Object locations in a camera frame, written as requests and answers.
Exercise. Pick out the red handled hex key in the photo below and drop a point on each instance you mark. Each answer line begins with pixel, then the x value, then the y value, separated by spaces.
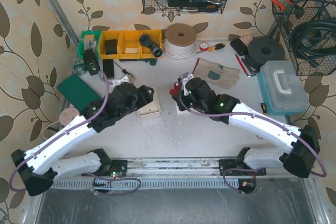
pixel 247 69

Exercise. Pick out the black filament spool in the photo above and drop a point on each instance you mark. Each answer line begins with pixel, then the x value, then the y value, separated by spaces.
pixel 263 49

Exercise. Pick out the yellow plastic bin trio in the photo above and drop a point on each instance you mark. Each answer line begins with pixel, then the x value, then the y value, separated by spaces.
pixel 125 45

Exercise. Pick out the cream plastic tray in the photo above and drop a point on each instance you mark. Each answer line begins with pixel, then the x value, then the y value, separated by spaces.
pixel 151 110

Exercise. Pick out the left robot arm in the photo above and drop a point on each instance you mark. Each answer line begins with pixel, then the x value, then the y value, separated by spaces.
pixel 45 164

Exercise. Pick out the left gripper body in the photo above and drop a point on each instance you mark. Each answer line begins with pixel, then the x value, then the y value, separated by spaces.
pixel 142 95

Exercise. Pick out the green plastic bin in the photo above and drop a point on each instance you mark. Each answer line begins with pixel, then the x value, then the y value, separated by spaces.
pixel 88 40

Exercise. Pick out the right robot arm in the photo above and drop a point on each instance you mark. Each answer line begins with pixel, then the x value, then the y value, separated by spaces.
pixel 295 149

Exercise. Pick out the small yellow screwdriver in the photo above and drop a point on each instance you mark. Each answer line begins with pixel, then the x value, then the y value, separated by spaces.
pixel 264 109

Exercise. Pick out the black pouch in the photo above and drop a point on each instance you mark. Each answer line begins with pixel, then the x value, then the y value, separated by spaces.
pixel 240 48

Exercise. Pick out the beige work glove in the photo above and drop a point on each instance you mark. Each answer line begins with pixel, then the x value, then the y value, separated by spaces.
pixel 216 73

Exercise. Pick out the black pipe fitting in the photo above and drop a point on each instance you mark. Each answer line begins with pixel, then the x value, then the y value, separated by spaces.
pixel 147 42

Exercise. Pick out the white cable spool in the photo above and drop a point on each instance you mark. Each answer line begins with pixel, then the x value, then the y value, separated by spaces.
pixel 180 41

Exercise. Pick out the right wire basket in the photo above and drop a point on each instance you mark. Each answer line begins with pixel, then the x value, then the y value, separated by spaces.
pixel 308 30

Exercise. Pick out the black green device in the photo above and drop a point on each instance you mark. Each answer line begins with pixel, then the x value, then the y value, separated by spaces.
pixel 91 62

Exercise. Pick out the red tape roll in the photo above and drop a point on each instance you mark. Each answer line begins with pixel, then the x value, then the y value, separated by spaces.
pixel 203 46

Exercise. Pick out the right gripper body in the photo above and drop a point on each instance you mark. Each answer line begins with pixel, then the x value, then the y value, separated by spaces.
pixel 180 98

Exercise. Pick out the black rectangular block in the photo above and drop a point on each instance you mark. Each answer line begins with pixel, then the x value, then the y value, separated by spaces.
pixel 108 68

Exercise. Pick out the white peg board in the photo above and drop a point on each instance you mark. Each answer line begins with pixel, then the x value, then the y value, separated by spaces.
pixel 179 110

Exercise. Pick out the yellow black screwdriver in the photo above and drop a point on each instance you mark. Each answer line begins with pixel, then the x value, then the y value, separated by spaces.
pixel 213 48

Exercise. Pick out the clear teal storage box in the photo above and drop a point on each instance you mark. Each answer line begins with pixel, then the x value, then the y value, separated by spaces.
pixel 281 89

